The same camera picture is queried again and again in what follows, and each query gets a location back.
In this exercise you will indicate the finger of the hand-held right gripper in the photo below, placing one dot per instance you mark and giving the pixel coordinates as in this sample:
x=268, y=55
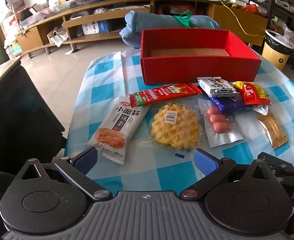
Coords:
x=274, y=161

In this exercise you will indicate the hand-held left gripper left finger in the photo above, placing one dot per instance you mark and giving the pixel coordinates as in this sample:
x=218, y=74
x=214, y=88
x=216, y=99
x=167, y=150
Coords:
x=85, y=160

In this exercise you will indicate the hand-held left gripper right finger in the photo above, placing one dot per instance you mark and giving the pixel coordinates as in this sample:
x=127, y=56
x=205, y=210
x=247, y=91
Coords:
x=205, y=163

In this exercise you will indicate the small gold-brown packet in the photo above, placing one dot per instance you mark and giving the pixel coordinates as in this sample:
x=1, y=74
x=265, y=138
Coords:
x=273, y=130

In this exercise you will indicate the clear sausage packet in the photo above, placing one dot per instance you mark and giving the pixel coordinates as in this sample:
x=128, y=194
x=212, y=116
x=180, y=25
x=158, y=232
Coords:
x=218, y=122

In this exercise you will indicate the yellow noodle cake packet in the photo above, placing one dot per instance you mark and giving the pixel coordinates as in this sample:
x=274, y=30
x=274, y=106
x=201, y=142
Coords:
x=174, y=130

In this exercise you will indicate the white spicy strip packet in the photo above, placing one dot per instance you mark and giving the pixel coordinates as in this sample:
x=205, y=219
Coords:
x=119, y=125

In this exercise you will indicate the purple wafer biscuit packet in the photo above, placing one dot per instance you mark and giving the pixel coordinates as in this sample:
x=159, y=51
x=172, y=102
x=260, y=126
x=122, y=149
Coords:
x=227, y=104

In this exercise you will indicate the red and yellow snack packet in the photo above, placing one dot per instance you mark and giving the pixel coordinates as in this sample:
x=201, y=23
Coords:
x=252, y=93

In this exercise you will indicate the white wafer packet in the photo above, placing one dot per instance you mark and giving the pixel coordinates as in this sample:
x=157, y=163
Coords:
x=217, y=87

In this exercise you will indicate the long red chips packet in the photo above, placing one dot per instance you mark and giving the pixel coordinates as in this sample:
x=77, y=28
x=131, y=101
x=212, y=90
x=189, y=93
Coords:
x=162, y=93

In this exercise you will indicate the red cardboard box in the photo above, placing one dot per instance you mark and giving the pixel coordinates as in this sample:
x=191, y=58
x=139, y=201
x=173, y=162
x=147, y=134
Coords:
x=199, y=67

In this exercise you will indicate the blue checkered tablecloth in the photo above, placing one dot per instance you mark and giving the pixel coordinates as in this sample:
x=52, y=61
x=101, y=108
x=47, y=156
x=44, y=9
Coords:
x=106, y=70

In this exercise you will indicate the yellow trash bin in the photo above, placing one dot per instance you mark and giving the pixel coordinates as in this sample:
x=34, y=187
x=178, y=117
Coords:
x=274, y=55

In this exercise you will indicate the white paper bag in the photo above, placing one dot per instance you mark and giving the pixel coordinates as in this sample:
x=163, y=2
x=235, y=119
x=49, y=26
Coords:
x=58, y=38

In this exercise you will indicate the white and blue box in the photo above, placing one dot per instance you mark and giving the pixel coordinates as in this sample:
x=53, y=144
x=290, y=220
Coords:
x=94, y=27

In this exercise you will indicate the wooden television stand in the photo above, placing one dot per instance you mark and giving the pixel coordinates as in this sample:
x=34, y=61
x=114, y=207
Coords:
x=229, y=20

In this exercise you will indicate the rolled blue blanket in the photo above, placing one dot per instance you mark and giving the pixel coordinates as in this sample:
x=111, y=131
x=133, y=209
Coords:
x=149, y=20

